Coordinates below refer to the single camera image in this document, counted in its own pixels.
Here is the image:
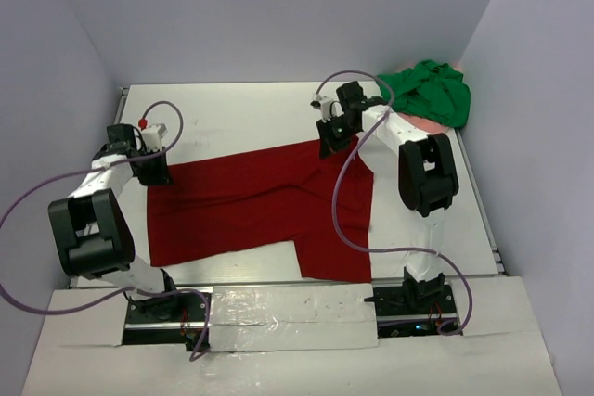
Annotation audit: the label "red t-shirt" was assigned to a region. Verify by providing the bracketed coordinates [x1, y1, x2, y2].
[147, 141, 374, 283]

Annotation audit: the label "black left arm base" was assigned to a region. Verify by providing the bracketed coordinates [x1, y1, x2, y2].
[122, 293, 211, 352]

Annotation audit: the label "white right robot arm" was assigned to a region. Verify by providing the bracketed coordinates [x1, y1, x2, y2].
[311, 82, 459, 310]

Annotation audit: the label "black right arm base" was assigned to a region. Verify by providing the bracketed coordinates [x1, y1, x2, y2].
[364, 285, 458, 339]

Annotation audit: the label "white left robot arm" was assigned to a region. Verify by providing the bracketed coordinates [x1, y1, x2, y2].
[48, 120, 181, 321]

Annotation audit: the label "pink t-shirt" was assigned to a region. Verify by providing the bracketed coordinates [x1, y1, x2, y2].
[398, 63, 465, 135]

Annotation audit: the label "green t-shirt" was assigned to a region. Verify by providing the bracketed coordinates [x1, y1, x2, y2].
[375, 58, 471, 130]

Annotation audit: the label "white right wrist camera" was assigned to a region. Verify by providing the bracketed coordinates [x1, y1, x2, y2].
[310, 94, 338, 122]

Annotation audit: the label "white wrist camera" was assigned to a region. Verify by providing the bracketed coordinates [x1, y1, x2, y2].
[138, 118, 168, 153]
[310, 94, 338, 122]

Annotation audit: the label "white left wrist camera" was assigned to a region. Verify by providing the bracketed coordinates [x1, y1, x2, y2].
[138, 118, 168, 153]

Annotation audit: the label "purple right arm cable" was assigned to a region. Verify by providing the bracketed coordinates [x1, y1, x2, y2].
[314, 70, 474, 337]

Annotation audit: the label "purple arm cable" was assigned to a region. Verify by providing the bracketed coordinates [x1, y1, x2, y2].
[314, 70, 474, 337]
[0, 99, 213, 364]

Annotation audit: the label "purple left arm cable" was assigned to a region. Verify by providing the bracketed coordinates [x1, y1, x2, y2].
[0, 99, 213, 364]

